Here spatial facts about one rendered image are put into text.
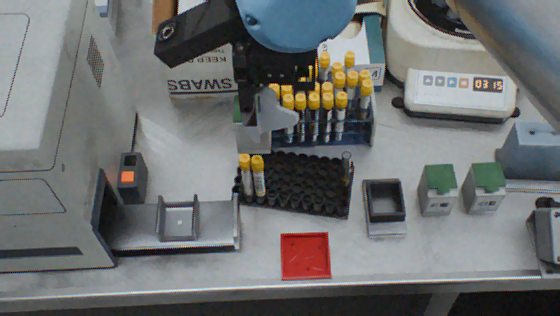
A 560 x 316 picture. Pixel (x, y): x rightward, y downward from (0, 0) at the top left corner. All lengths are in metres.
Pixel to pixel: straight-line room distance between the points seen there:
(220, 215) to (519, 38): 0.59
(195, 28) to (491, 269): 0.52
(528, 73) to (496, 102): 0.67
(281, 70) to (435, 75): 0.42
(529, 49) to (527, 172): 0.63
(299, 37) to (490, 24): 0.12
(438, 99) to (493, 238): 0.23
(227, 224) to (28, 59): 0.33
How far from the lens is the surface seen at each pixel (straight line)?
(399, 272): 0.86
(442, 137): 0.99
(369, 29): 1.02
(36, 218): 0.78
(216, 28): 0.59
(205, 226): 0.85
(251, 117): 0.64
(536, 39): 0.32
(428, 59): 0.97
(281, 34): 0.39
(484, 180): 0.88
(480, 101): 0.99
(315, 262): 0.86
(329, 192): 0.89
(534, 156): 0.92
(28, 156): 0.67
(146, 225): 0.87
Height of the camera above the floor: 1.66
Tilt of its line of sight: 57 degrees down
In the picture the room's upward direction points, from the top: 1 degrees counter-clockwise
